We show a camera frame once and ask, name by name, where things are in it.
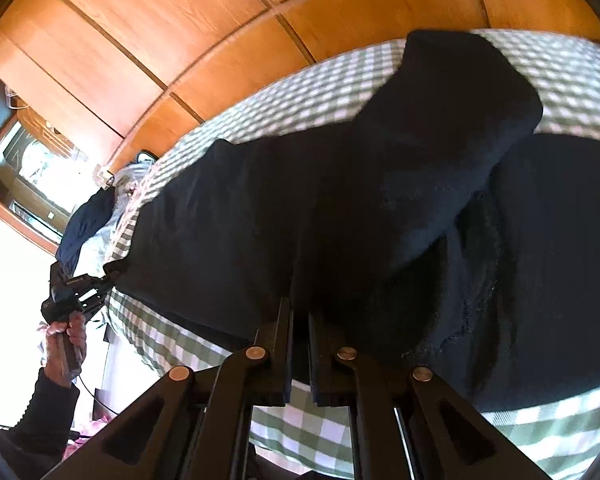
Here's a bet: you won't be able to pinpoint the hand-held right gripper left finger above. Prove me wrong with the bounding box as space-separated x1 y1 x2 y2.
42 297 293 480

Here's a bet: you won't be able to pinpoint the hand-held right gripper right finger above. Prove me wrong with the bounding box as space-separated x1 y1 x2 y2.
309 311 552 480

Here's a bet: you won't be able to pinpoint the black pants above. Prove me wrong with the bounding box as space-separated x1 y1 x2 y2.
102 30 600 413

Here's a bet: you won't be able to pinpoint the person's left forearm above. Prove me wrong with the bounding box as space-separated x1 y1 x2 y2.
0 366 81 480

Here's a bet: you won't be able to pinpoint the person's left hand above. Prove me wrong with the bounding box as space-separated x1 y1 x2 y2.
42 312 88 388

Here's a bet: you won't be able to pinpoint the navy garment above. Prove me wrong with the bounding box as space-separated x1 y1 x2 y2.
55 187 118 278

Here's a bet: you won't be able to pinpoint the wooden framed window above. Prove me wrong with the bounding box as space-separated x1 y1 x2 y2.
0 65 90 252

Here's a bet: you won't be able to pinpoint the pink cloth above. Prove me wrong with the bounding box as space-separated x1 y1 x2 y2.
66 419 102 456

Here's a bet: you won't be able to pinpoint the wooden wardrobe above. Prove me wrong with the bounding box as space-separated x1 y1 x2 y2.
0 0 600 181

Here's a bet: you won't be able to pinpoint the green checked bed sheet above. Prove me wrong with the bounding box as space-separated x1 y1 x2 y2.
97 27 600 480

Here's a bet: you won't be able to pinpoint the black cable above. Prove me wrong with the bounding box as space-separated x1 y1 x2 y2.
75 371 123 418

